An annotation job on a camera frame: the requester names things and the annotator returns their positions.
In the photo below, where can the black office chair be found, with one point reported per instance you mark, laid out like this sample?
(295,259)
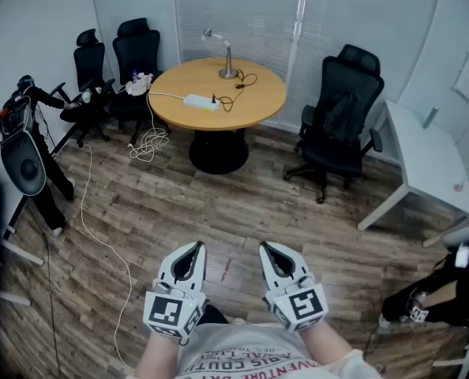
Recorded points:
(361,81)
(89,59)
(136,53)

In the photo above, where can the white window blinds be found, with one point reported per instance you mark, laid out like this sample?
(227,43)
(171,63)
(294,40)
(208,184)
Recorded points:
(250,18)

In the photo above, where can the pale crumpled cloth pile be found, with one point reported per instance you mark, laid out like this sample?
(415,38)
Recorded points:
(137,85)

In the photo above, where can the white desk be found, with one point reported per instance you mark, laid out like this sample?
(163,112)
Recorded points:
(428,160)

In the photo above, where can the person's black trousers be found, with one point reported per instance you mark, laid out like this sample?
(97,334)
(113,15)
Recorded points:
(212,315)

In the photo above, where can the white cup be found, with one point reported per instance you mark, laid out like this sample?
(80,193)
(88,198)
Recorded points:
(87,95)

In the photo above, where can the person's right forearm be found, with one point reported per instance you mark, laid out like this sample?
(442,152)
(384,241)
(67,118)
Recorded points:
(325,342)

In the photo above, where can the grey cylinder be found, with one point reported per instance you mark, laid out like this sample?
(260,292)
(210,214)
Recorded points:
(431,117)

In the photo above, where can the person's white printed t-shirt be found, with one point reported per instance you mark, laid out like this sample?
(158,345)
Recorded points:
(238,346)

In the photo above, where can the round wooden table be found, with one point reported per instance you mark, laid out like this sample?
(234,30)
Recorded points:
(187,79)

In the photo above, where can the white power strip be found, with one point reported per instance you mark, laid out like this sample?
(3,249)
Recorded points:
(197,102)

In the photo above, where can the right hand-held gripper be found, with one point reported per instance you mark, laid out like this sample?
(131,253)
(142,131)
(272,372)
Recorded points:
(303,304)

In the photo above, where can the grey rounded device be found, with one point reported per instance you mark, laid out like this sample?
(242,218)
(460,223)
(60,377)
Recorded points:
(21,164)

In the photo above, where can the clear water bottle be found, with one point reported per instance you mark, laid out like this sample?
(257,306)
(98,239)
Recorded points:
(134,74)

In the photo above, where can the silver desk lamp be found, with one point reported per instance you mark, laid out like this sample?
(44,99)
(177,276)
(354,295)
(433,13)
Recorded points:
(229,59)

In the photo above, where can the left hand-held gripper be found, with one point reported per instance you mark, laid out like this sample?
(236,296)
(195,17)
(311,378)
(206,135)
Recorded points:
(165,310)

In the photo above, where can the person's left forearm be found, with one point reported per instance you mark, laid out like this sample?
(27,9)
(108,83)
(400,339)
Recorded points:
(155,353)

